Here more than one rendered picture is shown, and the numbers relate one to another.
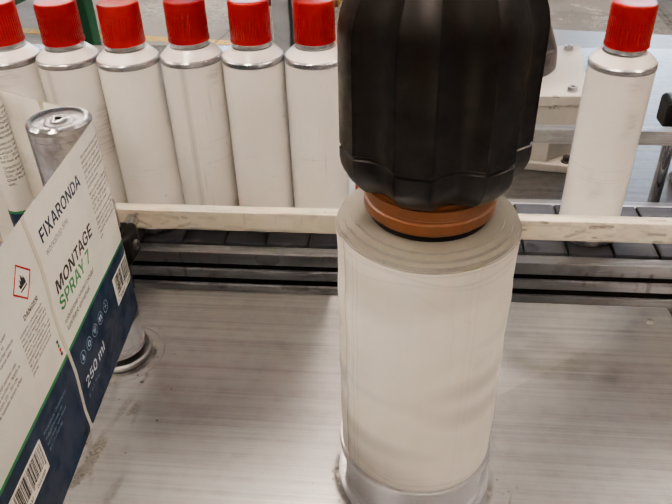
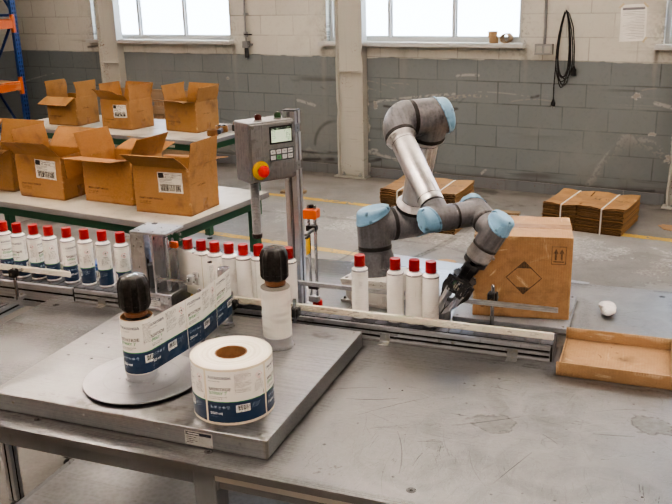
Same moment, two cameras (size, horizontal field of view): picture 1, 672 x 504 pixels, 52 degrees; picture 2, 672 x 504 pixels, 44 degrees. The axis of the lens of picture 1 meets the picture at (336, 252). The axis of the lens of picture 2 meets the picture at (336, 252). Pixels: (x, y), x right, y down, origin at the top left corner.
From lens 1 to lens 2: 2.10 m
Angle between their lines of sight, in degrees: 22
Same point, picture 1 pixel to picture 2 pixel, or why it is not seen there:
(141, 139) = (243, 278)
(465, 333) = (275, 303)
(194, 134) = (256, 278)
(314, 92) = not seen: hidden behind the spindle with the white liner
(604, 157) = (355, 293)
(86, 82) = (232, 262)
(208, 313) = (249, 321)
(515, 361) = (314, 335)
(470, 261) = (275, 290)
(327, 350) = not seen: hidden behind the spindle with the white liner
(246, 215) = not seen: hidden behind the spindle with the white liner
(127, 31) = (243, 251)
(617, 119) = (356, 283)
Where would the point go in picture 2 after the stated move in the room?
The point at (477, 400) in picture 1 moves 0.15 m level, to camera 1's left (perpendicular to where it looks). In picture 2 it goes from (280, 318) to (231, 315)
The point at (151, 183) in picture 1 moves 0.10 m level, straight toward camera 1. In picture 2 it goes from (244, 291) to (242, 302)
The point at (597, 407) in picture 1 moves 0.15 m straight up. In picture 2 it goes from (324, 342) to (323, 294)
